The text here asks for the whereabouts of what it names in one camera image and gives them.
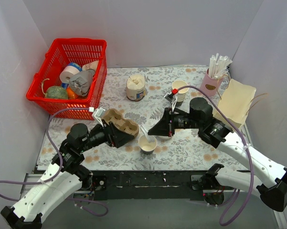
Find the red plastic basket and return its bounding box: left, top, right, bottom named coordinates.
left=26, top=38, right=107, bottom=120

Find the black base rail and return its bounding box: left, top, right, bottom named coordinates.
left=26, top=169, right=263, bottom=201

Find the stack of white lids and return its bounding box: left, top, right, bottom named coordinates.
left=158, top=136, right=171, bottom=140

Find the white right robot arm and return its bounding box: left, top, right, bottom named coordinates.
left=148, top=97, right=287, bottom=212

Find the pink straw holder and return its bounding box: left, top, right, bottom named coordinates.
left=200, top=69, right=223, bottom=97

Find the beige floral pouch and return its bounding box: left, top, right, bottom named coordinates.
left=82, top=61, right=99, bottom=71

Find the napkin pack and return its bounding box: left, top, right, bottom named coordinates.
left=126, top=74, right=146, bottom=102

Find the floral patterned table mat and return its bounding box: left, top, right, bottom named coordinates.
left=37, top=66, right=257, bottom=171

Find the orange fruit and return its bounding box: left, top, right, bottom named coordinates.
left=66, top=87, right=79, bottom=99

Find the white cup lid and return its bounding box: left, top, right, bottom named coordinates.
left=139, top=125, right=153, bottom=142

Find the kraft paper bag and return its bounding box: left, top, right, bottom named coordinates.
left=217, top=79, right=256, bottom=129

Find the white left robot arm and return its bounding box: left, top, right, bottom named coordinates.
left=1, top=120, right=138, bottom=229

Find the green twine ball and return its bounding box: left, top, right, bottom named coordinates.
left=45, top=86, right=68, bottom=99

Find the brown pulp cup carrier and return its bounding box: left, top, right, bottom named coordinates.
left=102, top=108, right=139, bottom=138

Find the white tape roll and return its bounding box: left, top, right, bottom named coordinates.
left=59, top=66, right=79, bottom=83

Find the black paper coffee cup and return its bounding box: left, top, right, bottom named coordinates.
left=138, top=135, right=157, bottom=155

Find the grey crumpled cloth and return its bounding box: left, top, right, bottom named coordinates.
left=69, top=69, right=95, bottom=96

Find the stack of paper cups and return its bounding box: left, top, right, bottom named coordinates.
left=171, top=80, right=189, bottom=107

